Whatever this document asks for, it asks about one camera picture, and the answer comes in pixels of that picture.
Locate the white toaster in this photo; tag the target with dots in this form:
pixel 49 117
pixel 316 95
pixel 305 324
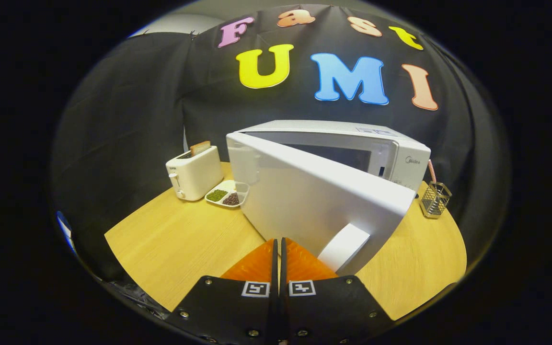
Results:
pixel 197 172

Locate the white microwave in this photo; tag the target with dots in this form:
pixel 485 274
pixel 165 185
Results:
pixel 314 201

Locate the brown toast slice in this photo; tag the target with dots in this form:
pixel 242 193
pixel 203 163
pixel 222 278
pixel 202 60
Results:
pixel 200 147

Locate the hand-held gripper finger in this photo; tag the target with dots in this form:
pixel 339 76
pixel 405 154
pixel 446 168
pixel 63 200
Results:
pixel 283 268
pixel 274 268

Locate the white divided tray with beans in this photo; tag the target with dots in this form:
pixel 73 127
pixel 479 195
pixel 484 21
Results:
pixel 223 195

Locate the pink striped straw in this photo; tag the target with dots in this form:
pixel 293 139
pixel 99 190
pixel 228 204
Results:
pixel 431 170

